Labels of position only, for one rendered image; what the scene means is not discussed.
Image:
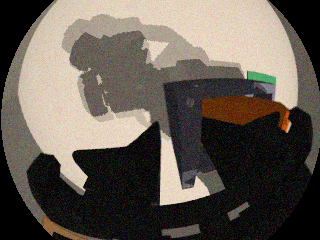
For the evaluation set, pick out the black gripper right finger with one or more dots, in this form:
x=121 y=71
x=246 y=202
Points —
x=230 y=145

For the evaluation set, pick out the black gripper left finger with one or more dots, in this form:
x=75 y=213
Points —
x=140 y=161

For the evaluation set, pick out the orange l-shaped part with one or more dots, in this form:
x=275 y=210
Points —
x=242 y=109

